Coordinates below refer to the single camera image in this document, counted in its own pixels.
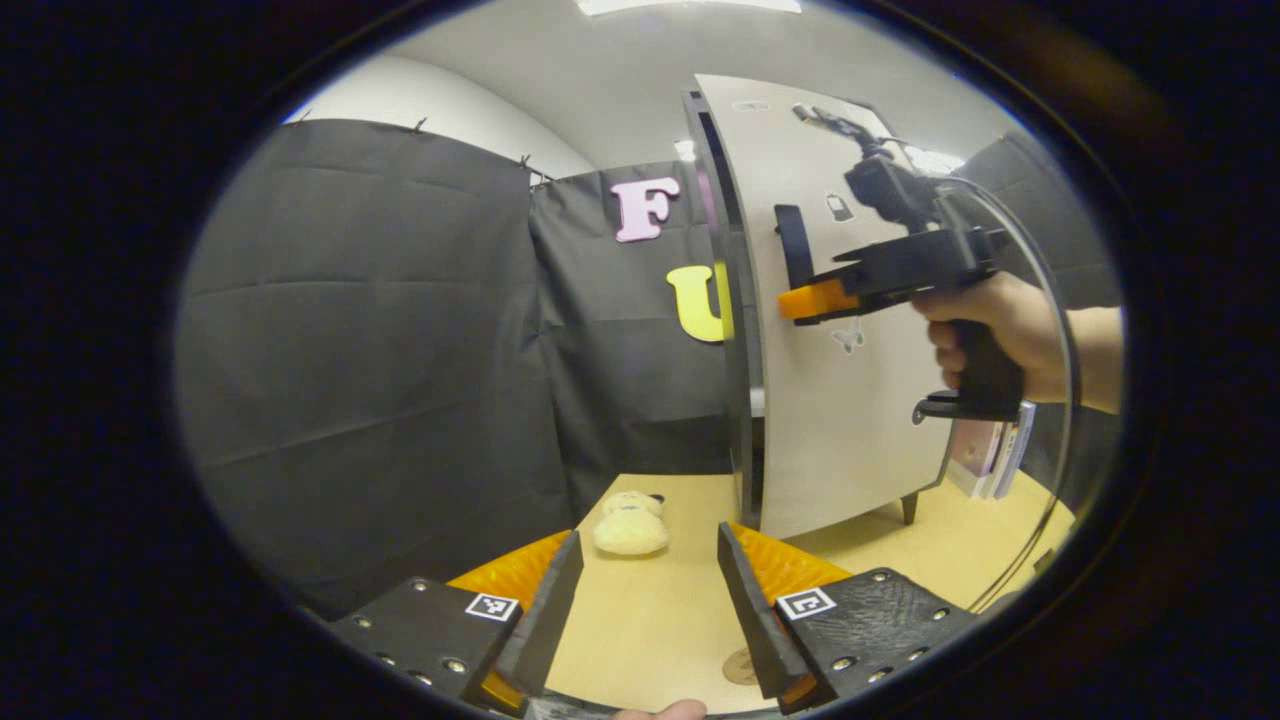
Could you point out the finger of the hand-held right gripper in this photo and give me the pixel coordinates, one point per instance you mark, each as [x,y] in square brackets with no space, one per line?
[820,300]

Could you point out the black backdrop cloth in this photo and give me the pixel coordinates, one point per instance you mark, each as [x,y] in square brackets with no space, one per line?
[380,350]

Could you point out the cream plush toy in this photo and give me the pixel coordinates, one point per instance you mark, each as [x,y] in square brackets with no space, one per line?
[630,530]

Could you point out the grey cabinet door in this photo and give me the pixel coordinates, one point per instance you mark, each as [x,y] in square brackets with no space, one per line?
[850,430]

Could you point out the book with dark spine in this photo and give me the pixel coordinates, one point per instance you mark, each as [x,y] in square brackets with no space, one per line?
[1005,465]

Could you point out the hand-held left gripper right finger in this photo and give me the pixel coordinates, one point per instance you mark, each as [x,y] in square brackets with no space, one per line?
[755,620]

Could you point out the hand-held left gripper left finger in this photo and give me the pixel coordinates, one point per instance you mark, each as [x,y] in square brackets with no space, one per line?
[555,620]

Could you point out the ceiling light panel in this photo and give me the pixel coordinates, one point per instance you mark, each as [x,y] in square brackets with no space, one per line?
[690,6]

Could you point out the round brown coaster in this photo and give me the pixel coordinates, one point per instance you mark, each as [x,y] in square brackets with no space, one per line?
[740,668]

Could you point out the book with purple spine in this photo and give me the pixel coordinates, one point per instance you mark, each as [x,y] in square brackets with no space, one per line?
[975,450]

